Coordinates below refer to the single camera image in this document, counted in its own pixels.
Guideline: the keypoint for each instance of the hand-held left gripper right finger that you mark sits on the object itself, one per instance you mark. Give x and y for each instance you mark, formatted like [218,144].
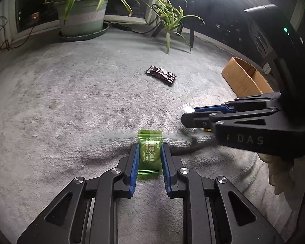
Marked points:
[165,165]

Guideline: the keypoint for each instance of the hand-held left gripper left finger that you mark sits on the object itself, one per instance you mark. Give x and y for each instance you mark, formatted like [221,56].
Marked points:
[135,162]

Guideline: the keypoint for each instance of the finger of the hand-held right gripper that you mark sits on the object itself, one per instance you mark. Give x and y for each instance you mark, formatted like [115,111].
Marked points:
[213,108]
[198,119]

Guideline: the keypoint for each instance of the clear snack wrapper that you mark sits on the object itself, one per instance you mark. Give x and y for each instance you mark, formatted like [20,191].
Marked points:
[188,108]

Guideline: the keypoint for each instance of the green candy packet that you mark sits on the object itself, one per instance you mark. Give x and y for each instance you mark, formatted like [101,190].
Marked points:
[150,152]

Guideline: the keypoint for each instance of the brown cardboard box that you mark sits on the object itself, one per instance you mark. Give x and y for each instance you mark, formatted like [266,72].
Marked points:
[233,81]

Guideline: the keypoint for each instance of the person's right hand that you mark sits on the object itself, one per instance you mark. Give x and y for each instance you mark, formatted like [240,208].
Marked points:
[279,175]

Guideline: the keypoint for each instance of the dark brown snack packet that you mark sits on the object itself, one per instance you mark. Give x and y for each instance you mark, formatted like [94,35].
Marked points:
[161,75]

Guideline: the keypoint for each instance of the black lamp tripod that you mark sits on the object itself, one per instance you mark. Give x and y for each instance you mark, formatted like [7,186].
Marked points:
[192,38]

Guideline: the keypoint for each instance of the small spider plant offshoot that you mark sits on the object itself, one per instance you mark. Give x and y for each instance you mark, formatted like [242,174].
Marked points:
[171,22]

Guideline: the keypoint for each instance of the dark green plant saucer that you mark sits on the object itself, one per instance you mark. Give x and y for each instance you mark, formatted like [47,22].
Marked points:
[96,34]

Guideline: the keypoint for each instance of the spider plant in green pot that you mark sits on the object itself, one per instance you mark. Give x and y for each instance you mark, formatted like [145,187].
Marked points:
[83,12]

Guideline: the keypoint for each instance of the white window frame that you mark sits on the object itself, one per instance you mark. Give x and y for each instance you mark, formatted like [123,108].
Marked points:
[158,2]

